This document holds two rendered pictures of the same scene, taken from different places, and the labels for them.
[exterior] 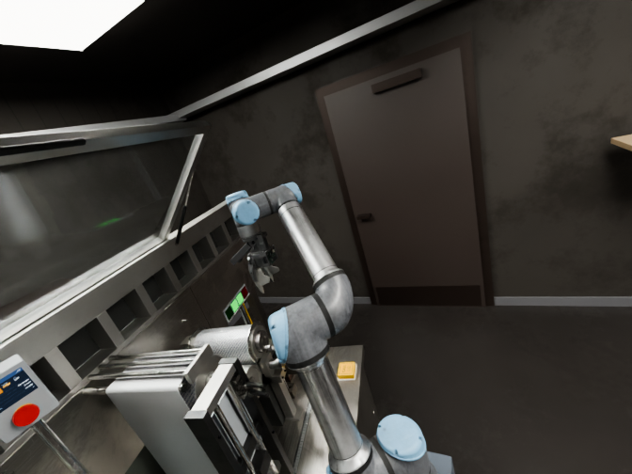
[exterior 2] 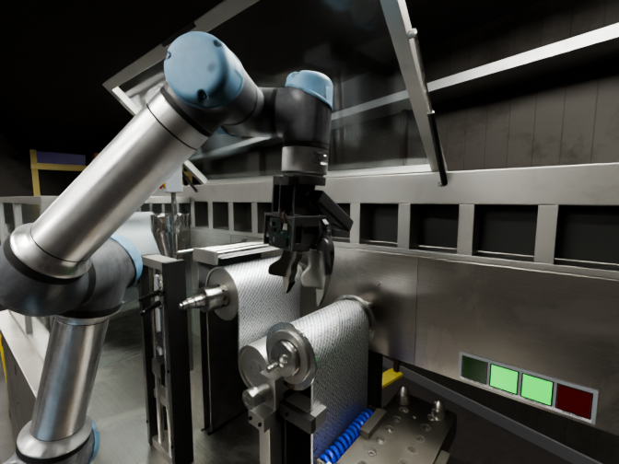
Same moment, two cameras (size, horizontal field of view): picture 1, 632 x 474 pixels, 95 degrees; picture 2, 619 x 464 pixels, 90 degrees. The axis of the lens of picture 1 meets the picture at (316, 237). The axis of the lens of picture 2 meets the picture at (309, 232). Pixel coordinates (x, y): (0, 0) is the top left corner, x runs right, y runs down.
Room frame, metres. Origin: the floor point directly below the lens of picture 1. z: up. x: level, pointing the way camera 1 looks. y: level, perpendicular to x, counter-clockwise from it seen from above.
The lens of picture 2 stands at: (1.17, -0.26, 1.59)
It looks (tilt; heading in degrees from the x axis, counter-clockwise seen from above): 6 degrees down; 111
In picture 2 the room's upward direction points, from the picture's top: straight up
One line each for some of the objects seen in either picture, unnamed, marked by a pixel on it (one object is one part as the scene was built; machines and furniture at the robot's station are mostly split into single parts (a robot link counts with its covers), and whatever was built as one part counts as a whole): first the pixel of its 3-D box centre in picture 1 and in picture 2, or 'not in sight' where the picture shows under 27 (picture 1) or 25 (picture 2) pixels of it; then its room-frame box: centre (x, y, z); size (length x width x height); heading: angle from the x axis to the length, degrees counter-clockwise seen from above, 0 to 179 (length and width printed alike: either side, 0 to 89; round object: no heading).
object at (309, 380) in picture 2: (258, 341); (289, 355); (0.90, 0.32, 1.25); 0.15 x 0.01 x 0.15; 162
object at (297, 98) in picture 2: (241, 208); (306, 113); (0.98, 0.21, 1.72); 0.09 x 0.08 x 0.11; 16
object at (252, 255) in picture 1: (259, 250); (298, 213); (0.97, 0.21, 1.57); 0.09 x 0.08 x 0.12; 67
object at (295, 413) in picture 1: (282, 387); (265, 443); (0.86, 0.29, 1.05); 0.06 x 0.05 x 0.31; 72
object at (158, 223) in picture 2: not in sight; (170, 222); (0.25, 0.65, 1.50); 0.14 x 0.14 x 0.06
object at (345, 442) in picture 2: not in sight; (350, 435); (1.02, 0.41, 1.03); 0.21 x 0.04 x 0.03; 72
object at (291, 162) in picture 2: (249, 229); (306, 164); (0.98, 0.21, 1.65); 0.08 x 0.08 x 0.05
